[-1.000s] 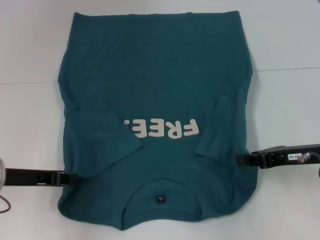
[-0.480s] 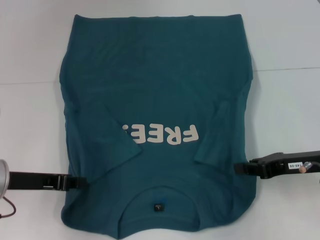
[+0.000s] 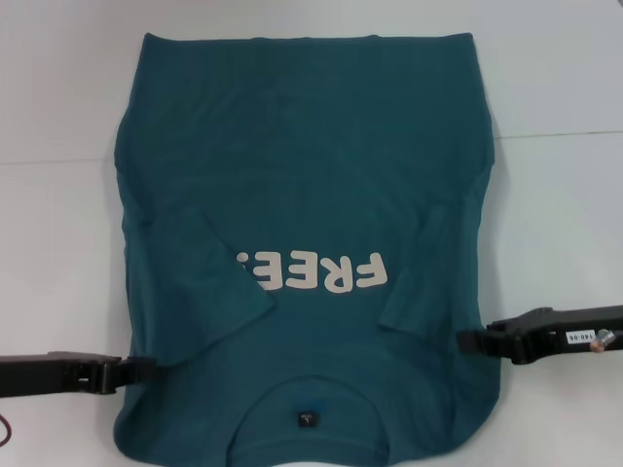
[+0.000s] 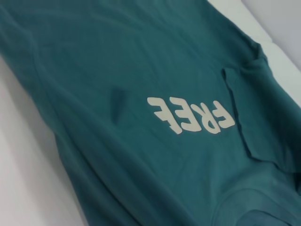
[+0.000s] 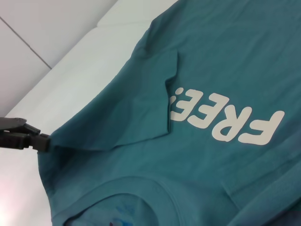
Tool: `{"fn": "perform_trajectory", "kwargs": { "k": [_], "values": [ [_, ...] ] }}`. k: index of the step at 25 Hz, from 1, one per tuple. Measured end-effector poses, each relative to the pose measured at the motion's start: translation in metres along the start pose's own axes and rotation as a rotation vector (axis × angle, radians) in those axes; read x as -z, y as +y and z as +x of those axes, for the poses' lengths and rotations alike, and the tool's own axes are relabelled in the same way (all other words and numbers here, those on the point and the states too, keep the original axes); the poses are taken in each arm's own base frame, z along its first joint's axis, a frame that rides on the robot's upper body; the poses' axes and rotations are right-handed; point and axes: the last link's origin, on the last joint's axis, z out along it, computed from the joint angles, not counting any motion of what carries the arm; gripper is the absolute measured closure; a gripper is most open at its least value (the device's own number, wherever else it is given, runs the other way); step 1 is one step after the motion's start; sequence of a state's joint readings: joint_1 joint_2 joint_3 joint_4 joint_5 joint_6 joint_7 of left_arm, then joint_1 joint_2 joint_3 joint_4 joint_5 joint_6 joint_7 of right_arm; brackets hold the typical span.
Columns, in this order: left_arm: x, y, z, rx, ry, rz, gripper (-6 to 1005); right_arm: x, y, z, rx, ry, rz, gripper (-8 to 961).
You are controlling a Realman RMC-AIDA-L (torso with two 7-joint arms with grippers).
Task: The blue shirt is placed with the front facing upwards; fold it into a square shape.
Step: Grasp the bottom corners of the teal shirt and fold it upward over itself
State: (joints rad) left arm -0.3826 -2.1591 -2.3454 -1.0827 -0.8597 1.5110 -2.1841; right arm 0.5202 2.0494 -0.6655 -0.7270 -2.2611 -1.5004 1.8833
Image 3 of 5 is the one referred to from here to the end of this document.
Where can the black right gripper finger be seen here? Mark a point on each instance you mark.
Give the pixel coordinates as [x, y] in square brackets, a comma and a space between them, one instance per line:
[487, 343]

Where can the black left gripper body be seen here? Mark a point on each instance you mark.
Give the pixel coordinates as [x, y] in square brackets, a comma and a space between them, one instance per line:
[48, 374]

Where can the teal blue FREE t-shirt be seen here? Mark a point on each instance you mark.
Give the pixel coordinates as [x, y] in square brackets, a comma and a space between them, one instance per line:
[302, 146]

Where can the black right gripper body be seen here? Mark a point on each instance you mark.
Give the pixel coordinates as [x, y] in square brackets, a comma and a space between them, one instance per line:
[560, 335]

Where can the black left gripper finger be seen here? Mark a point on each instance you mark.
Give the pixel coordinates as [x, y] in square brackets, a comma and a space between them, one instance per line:
[134, 370]

